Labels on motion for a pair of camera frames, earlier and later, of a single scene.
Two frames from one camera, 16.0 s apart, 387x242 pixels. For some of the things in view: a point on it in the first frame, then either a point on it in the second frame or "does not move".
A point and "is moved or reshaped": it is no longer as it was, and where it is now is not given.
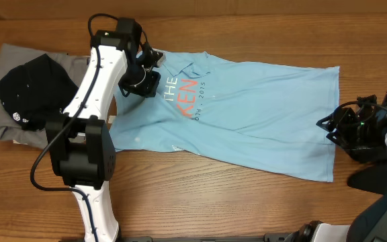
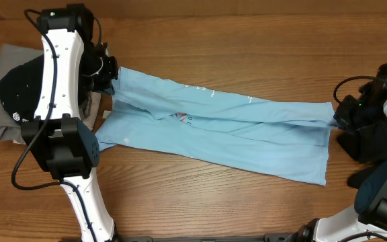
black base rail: x=267 y=238 does not move
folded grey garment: x=14 y=56 does not move
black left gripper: x=148 y=88 to x=105 y=81
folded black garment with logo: x=35 y=93 does not move
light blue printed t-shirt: x=271 y=117 is moved or reshaped
